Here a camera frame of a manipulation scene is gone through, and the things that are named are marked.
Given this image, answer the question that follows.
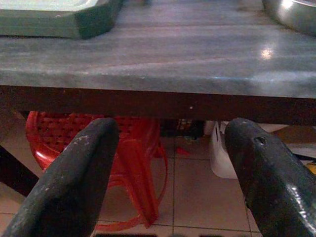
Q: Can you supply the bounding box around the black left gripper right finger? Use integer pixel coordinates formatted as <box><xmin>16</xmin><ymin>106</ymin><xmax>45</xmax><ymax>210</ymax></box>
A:
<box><xmin>224</xmin><ymin>117</ymin><xmax>316</xmax><ymax>237</ymax></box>

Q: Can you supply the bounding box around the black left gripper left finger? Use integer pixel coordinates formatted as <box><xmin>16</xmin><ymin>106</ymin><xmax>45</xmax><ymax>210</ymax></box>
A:
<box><xmin>0</xmin><ymin>117</ymin><xmax>120</xmax><ymax>237</ymax></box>

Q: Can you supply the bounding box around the brown cardboard box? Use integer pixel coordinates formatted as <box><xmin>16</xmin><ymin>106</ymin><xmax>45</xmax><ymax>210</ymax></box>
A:
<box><xmin>271</xmin><ymin>125</ymin><xmax>316</xmax><ymax>146</ymax></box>

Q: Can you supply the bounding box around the white plastic container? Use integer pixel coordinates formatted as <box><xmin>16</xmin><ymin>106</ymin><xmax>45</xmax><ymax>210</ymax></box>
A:
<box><xmin>209</xmin><ymin>120</ymin><xmax>239</xmax><ymax>179</ymax></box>

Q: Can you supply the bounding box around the red plastic stool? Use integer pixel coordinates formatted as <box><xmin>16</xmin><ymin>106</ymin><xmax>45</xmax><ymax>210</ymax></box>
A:
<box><xmin>25</xmin><ymin>111</ymin><xmax>169</xmax><ymax>232</ymax></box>

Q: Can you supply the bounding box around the dark wooden dining table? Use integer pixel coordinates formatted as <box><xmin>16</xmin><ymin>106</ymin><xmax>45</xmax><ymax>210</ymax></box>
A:
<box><xmin>0</xmin><ymin>0</ymin><xmax>316</xmax><ymax>198</ymax></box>

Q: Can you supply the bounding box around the green square tray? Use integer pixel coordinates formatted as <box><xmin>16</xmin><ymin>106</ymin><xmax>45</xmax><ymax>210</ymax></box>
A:
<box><xmin>0</xmin><ymin>0</ymin><xmax>124</xmax><ymax>40</ymax></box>

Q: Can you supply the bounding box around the stainless steel bowl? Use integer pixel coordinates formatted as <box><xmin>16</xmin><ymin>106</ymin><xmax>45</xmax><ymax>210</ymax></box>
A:
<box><xmin>261</xmin><ymin>0</ymin><xmax>316</xmax><ymax>38</ymax></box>

